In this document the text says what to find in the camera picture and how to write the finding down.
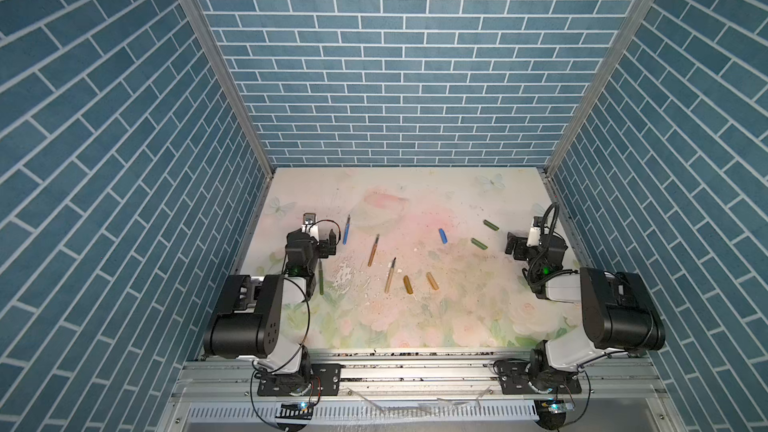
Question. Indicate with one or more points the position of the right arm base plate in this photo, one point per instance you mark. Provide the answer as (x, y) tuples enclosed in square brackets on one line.
[(518, 377)]

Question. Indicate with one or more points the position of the floral table mat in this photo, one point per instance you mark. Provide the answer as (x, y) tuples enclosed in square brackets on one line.
[(483, 300)]

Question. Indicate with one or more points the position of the tan pen cap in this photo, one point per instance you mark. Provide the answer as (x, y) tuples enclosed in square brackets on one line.
[(432, 281)]

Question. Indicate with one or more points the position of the tan pen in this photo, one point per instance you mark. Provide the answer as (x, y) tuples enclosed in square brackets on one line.
[(390, 276)]

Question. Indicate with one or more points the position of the green pen cap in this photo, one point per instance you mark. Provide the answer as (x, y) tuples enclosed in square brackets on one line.
[(479, 244), (491, 225)]

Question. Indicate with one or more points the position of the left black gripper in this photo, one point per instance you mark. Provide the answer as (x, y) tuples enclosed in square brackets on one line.
[(327, 245)]

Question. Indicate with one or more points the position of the green pen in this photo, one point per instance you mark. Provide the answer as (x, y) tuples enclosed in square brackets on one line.
[(320, 277)]

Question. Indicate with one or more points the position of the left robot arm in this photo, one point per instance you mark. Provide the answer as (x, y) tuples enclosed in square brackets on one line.
[(245, 322)]

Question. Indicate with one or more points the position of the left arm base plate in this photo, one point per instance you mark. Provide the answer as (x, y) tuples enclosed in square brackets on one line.
[(326, 376)]

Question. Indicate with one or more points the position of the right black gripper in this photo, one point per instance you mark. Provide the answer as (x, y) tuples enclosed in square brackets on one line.
[(516, 246)]

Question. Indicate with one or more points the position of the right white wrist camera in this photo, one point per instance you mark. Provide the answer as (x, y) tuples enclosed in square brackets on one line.
[(535, 232)]

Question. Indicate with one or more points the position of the brown pen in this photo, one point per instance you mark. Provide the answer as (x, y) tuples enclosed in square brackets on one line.
[(373, 251)]

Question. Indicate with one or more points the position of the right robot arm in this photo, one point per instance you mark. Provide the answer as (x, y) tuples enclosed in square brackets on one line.
[(618, 316)]

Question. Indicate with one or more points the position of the aluminium mounting rail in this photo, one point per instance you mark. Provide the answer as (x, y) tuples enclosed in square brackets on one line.
[(429, 391)]

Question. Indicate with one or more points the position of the dark yellow pen cap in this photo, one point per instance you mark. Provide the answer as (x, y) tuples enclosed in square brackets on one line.
[(408, 285)]

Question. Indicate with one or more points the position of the blue pen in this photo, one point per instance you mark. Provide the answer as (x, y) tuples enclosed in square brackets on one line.
[(346, 230)]

